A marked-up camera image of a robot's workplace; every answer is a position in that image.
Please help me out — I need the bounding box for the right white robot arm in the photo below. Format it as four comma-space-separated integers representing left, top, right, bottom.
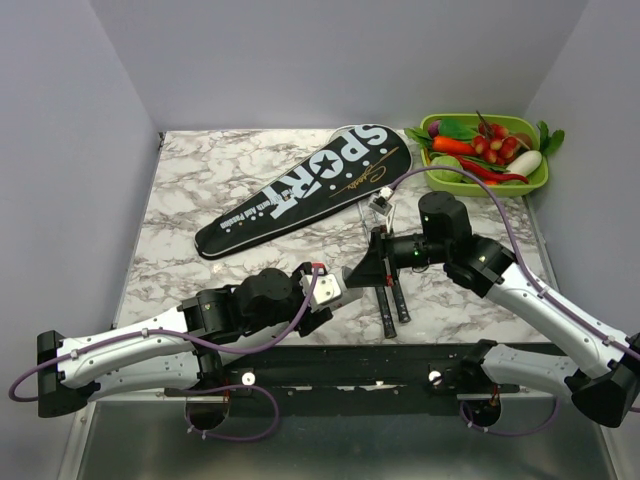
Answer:
345, 192, 639, 428

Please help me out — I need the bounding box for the red toy chili pepper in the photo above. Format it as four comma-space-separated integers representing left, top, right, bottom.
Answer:
454, 155, 529, 184

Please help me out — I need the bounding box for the white shuttlecock tube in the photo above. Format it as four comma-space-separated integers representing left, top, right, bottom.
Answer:
329, 266, 364, 311

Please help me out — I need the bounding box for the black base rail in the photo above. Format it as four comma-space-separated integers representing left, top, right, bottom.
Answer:
190, 343, 497, 416

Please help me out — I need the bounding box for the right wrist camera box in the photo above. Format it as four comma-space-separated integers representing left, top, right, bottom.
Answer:
369, 187, 394, 217

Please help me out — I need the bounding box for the orange toy carrot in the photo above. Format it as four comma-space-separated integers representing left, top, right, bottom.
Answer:
432, 135, 476, 156

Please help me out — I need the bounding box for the red toy cherry bunch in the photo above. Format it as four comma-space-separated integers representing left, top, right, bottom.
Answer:
470, 112, 521, 166

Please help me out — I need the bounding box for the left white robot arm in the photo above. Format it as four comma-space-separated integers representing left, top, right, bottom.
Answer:
36, 263, 346, 418

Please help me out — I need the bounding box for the white toy radish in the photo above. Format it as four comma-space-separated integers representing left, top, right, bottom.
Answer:
506, 150, 543, 177

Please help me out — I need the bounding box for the purple toy onion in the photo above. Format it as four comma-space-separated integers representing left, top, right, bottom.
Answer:
427, 119, 441, 138

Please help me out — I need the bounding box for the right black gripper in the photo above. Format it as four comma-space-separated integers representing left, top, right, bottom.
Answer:
344, 225, 449, 288

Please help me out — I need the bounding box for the badminton racket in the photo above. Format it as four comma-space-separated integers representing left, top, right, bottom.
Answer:
382, 206, 411, 324
356, 203, 397, 339

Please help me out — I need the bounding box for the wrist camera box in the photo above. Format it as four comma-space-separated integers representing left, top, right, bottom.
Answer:
369, 187, 394, 217
301, 274, 346, 312

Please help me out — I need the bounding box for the black sport racket bag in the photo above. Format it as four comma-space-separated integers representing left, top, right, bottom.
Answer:
194, 124, 412, 260

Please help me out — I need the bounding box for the green toy leaf outside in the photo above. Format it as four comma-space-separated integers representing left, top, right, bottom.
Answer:
536, 121, 565, 157

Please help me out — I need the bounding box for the right badminton racket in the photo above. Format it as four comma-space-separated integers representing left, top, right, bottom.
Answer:
382, 206, 411, 324

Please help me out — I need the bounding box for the left badminton racket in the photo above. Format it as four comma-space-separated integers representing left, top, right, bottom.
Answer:
356, 203, 397, 339

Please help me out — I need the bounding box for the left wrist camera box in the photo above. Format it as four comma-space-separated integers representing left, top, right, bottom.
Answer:
301, 274, 346, 312

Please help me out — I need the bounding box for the green plastic basket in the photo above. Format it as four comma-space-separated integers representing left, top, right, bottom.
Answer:
420, 113, 549, 198

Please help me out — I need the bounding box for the green toy cabbage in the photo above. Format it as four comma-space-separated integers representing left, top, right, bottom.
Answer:
430, 155, 464, 183

